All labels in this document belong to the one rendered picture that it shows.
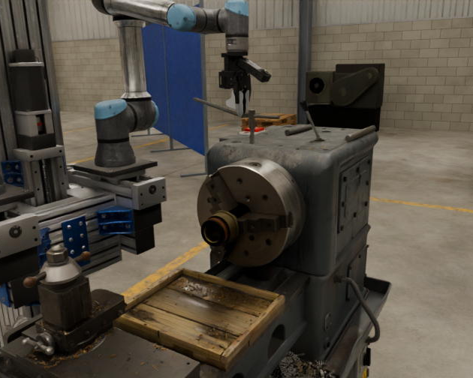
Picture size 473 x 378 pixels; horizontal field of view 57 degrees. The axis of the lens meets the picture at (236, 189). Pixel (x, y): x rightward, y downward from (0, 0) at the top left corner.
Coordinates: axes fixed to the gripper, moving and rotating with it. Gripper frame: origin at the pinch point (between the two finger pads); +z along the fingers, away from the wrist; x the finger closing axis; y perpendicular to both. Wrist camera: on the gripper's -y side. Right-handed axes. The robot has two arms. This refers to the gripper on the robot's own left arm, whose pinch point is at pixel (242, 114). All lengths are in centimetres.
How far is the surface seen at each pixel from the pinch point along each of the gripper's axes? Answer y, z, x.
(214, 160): 6.8, 15.0, 7.8
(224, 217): -14.2, 23.6, 34.5
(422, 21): 106, -103, -966
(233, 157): -0.6, 13.3, 7.3
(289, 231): -28.0, 28.9, 22.5
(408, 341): -46, 135, -103
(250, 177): -16.0, 14.6, 23.4
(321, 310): -33, 61, 6
